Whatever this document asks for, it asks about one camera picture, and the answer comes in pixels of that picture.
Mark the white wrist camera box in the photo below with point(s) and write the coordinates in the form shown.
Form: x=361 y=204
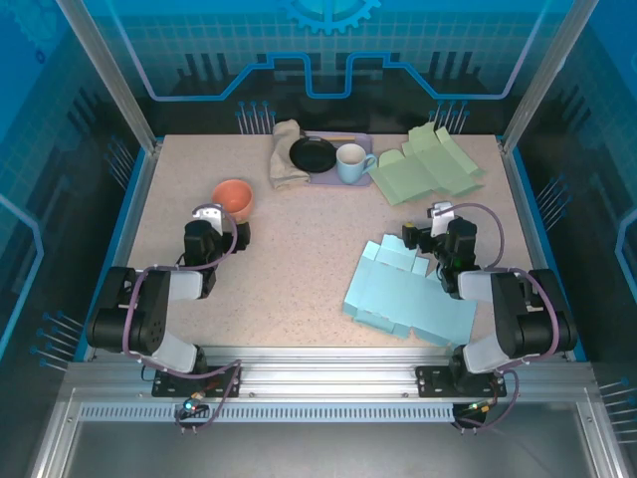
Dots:
x=209 y=215
x=440 y=216

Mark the aluminium side rail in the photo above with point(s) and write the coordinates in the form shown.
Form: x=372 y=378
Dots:
x=524 y=209
x=128 y=239

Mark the light green paper box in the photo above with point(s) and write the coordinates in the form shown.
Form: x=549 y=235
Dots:
x=413 y=174

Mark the aluminium corner post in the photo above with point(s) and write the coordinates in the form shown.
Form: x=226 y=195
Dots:
x=542 y=74
x=107 y=74

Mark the grey metal base panel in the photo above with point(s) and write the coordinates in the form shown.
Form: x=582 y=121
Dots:
x=318 y=448

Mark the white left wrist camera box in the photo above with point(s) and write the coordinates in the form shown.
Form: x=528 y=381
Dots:
x=209 y=215

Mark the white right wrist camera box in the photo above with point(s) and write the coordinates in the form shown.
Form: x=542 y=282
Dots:
x=440 y=216

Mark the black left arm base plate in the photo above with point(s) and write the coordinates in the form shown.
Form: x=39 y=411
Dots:
x=166 y=386

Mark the beige cloth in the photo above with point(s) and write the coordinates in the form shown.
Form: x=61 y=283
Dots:
x=283 y=159

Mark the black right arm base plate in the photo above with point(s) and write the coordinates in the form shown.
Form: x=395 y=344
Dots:
x=430 y=381

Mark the orange cup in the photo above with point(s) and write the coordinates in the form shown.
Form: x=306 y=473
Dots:
x=231 y=196

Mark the purple tray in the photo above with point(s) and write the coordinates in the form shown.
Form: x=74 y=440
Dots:
x=365 y=142

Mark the black plate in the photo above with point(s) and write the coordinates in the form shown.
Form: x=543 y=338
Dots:
x=311 y=155

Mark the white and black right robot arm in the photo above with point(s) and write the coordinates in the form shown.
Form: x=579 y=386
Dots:
x=527 y=318

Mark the aluminium front beam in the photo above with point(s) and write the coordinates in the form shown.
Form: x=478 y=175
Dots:
x=328 y=368

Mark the light blue mug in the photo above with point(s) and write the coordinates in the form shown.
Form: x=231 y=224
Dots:
x=351 y=169

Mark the light blue paper box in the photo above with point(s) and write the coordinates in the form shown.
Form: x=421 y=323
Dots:
x=398 y=299

